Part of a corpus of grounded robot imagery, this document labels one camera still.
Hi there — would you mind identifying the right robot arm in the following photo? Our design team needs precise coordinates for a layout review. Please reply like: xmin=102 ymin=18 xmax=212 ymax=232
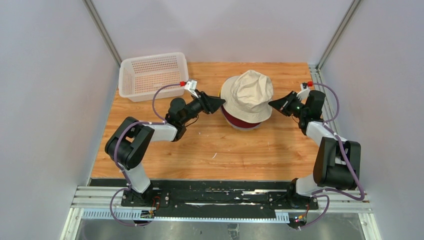
xmin=268 ymin=90 xmax=365 ymax=209

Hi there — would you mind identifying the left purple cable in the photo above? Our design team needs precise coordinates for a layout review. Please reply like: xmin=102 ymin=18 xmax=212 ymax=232
xmin=109 ymin=81 xmax=186 ymax=228

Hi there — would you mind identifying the aluminium frame post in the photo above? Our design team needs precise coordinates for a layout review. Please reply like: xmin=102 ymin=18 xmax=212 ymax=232
xmin=315 ymin=0 xmax=363 ymax=72
xmin=82 ymin=0 xmax=122 ymax=67

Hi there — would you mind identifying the left aluminium frame post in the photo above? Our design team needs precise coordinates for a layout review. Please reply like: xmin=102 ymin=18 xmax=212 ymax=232
xmin=82 ymin=0 xmax=122 ymax=67

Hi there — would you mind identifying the purple cable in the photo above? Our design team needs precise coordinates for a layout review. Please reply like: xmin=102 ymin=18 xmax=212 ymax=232
xmin=296 ymin=80 xmax=366 ymax=230
xmin=109 ymin=81 xmax=186 ymax=228

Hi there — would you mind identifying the dark red hat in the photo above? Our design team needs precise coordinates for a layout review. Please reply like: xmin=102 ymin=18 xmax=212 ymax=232
xmin=220 ymin=106 xmax=261 ymax=128

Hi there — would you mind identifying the white plastic basket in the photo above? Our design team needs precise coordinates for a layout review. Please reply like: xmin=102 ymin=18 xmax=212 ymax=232
xmin=118 ymin=52 xmax=189 ymax=102

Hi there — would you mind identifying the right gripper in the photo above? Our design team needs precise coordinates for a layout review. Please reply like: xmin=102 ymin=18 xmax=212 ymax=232
xmin=269 ymin=91 xmax=308 ymax=118

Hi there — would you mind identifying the right aluminium frame post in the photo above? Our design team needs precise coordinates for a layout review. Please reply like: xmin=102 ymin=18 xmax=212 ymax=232
xmin=315 ymin=0 xmax=363 ymax=72

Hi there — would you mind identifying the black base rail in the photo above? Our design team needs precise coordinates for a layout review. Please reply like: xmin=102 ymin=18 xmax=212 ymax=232
xmin=71 ymin=178 xmax=372 ymax=229

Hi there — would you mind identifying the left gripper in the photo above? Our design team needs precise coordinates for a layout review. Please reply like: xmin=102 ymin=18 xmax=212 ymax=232
xmin=180 ymin=89 xmax=225 ymax=125

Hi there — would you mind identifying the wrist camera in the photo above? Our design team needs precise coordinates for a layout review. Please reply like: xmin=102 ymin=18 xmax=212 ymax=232
xmin=183 ymin=79 xmax=199 ymax=99
xmin=296 ymin=81 xmax=314 ymax=101

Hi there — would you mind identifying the grey hat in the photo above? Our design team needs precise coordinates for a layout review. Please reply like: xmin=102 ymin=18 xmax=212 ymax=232
xmin=228 ymin=122 xmax=262 ymax=132

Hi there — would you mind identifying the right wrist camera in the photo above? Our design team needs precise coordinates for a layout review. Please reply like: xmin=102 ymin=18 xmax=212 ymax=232
xmin=296 ymin=81 xmax=314 ymax=101

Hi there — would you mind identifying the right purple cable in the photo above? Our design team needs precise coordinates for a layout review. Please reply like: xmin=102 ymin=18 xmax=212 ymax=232
xmin=296 ymin=80 xmax=366 ymax=230

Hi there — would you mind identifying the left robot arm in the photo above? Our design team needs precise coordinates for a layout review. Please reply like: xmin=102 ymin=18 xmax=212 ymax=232
xmin=104 ymin=90 xmax=226 ymax=207

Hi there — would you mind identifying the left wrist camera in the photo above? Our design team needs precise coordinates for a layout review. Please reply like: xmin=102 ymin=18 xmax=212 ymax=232
xmin=183 ymin=79 xmax=199 ymax=99

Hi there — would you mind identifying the cream hat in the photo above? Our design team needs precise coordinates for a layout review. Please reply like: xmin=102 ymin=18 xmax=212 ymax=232
xmin=219 ymin=70 xmax=274 ymax=124

